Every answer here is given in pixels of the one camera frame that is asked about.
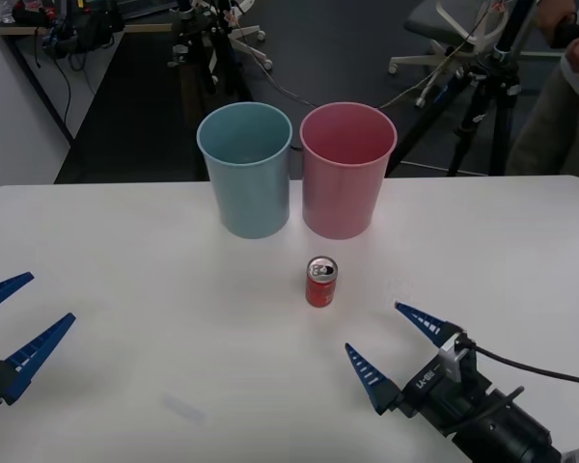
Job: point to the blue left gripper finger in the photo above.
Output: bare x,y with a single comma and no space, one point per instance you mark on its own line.
34,352
2,290

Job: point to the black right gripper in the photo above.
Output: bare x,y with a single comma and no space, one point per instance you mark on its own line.
434,395

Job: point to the red drink can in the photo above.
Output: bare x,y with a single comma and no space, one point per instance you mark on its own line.
321,291

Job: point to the silver and black right arm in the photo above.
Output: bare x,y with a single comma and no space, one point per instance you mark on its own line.
506,429

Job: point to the pink plastic bin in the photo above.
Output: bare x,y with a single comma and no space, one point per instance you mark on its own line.
342,193

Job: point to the pale blue plastic bin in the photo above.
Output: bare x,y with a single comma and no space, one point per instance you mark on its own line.
251,193

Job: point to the desk with wooden edge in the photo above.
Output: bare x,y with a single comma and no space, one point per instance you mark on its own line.
34,53

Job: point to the person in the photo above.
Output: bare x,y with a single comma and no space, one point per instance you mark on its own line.
545,130

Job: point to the black electronic equipment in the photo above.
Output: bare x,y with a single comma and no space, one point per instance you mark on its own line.
94,24

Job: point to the black tripod with thick column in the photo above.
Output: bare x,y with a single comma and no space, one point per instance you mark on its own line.
499,72

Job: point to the black tripod with silver knobs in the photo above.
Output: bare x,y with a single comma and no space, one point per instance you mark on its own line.
222,53

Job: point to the white chair base with casters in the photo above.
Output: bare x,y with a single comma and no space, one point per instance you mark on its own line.
256,53

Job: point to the office chair with white base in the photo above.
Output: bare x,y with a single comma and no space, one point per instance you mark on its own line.
424,19

